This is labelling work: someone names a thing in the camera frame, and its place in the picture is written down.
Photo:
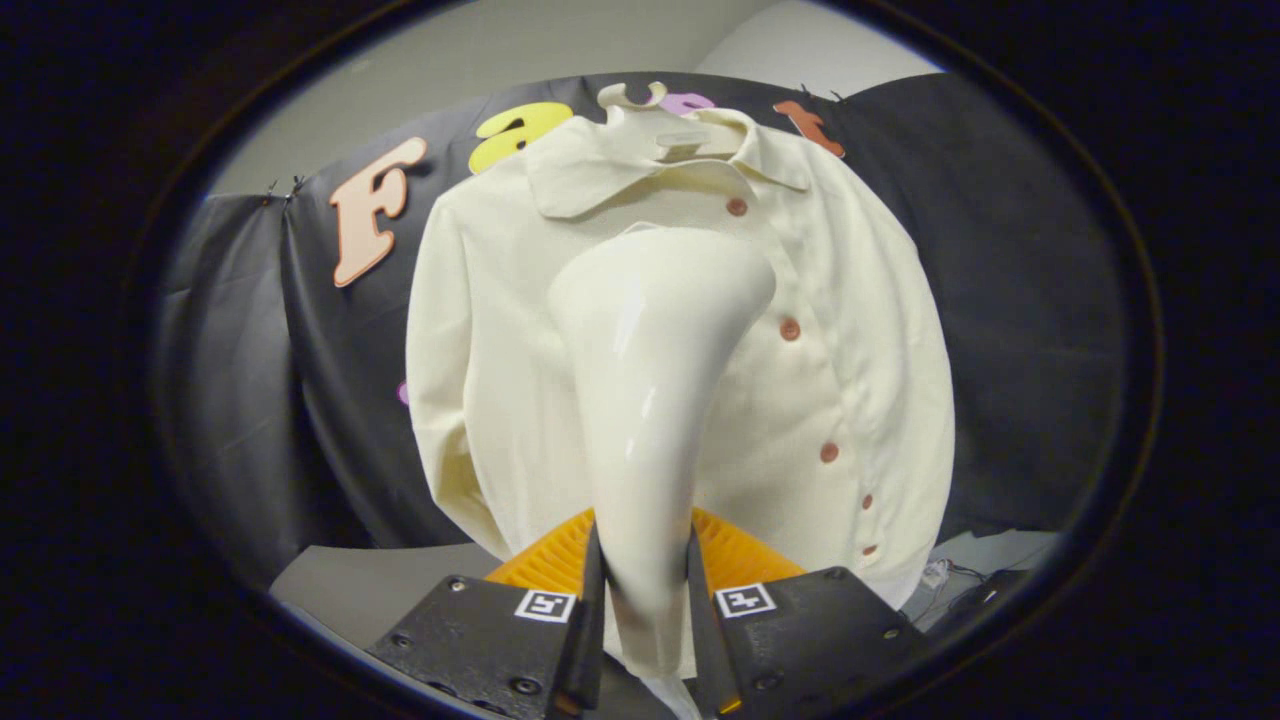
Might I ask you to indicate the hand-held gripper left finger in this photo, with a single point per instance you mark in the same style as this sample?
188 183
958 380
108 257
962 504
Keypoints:
590 640

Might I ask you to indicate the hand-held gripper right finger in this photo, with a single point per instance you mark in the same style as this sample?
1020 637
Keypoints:
705 650

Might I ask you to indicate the white garment steamer head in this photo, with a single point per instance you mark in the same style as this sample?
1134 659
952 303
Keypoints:
650 400

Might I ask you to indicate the cream button-up shirt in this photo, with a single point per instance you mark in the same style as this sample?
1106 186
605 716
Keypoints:
480 350

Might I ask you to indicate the white clothes hanger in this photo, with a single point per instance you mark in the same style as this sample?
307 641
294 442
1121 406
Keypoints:
690 140

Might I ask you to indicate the black backdrop cloth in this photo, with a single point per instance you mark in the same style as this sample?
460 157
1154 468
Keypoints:
1000 300

